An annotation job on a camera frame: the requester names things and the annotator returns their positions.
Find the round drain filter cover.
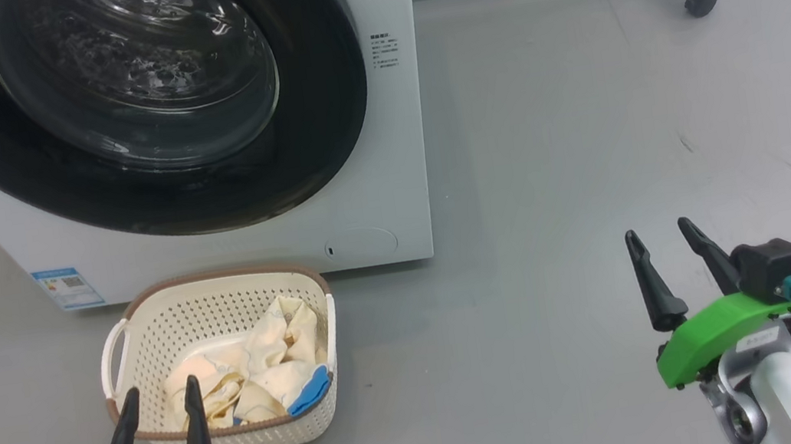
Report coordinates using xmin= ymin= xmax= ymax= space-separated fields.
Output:
xmin=322 ymin=224 xmax=400 ymax=268

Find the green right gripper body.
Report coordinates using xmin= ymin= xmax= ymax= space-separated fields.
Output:
xmin=648 ymin=284 xmax=791 ymax=392

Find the white front-load washing machine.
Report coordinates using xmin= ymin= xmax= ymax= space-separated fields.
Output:
xmin=0 ymin=0 xmax=451 ymax=322

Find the cream perforated laundry basket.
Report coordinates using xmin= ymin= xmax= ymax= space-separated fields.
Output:
xmin=89 ymin=255 xmax=355 ymax=444

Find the cream cloth garment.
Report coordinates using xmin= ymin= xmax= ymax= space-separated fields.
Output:
xmin=240 ymin=290 xmax=327 ymax=377
xmin=158 ymin=340 xmax=315 ymax=437

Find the black text notice label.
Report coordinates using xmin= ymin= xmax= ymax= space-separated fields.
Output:
xmin=369 ymin=30 xmax=402 ymax=71

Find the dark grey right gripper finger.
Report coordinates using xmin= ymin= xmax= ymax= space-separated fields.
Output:
xmin=624 ymin=223 xmax=692 ymax=337
xmin=677 ymin=209 xmax=745 ymax=301

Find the blue cloth piece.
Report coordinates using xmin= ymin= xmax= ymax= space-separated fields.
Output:
xmin=282 ymin=364 xmax=336 ymax=417

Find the dark round glass washer door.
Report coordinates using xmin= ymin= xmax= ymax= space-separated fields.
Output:
xmin=0 ymin=0 xmax=386 ymax=264

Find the blue energy label sticker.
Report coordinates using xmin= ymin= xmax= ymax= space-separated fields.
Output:
xmin=31 ymin=262 xmax=106 ymax=315

